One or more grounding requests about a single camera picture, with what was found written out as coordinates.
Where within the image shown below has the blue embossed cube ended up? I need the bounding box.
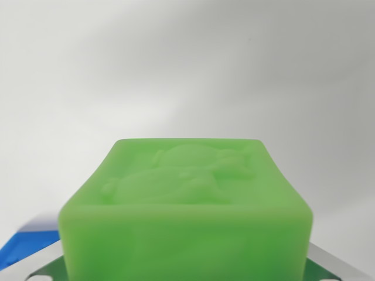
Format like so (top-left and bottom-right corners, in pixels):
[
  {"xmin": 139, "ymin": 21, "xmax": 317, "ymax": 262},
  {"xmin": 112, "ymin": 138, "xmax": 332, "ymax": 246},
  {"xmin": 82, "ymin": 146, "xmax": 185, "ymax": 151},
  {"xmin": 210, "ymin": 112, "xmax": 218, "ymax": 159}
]
[{"xmin": 0, "ymin": 228, "xmax": 61, "ymax": 272}]

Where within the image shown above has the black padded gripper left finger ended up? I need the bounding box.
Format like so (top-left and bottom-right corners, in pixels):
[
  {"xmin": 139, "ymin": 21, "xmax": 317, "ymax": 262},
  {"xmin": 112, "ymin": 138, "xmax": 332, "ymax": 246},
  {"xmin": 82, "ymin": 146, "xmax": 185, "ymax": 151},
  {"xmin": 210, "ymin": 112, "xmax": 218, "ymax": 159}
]
[{"xmin": 0, "ymin": 241, "xmax": 71, "ymax": 281}]

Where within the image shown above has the green embossed cube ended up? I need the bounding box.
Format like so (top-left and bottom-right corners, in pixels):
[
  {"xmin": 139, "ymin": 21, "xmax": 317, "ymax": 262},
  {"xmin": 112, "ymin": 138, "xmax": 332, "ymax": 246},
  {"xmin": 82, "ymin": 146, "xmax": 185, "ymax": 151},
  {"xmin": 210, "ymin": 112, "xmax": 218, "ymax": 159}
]
[{"xmin": 57, "ymin": 138, "xmax": 314, "ymax": 281}]

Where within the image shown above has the black padded gripper right finger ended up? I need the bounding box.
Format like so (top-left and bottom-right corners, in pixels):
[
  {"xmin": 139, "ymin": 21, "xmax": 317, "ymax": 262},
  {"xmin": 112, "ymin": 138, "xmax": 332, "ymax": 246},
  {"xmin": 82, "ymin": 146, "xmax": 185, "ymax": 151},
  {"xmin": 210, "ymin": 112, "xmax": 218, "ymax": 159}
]
[{"xmin": 305, "ymin": 242, "xmax": 375, "ymax": 281}]

